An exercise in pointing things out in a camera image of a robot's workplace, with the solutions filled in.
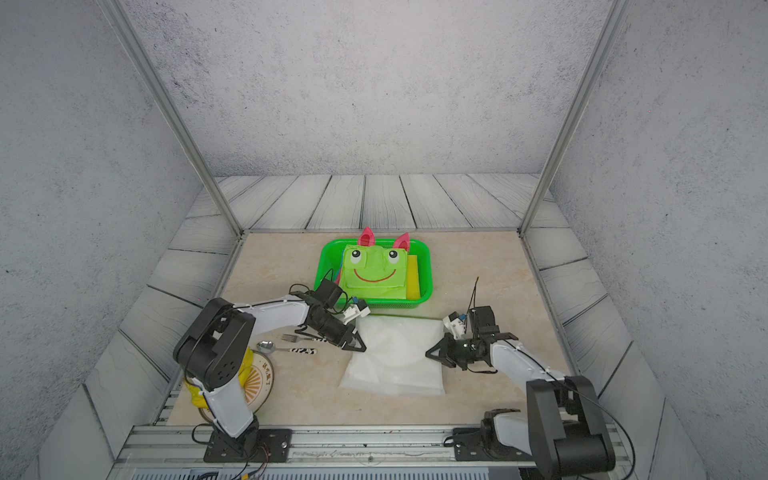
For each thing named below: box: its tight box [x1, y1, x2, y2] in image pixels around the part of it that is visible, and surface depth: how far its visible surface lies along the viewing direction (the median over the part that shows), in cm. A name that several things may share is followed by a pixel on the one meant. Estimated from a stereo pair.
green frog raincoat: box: [340, 244, 407, 300], surface depth 101 cm
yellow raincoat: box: [406, 255, 421, 300], surface depth 103 cm
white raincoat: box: [339, 315, 449, 396], surface depth 85 cm
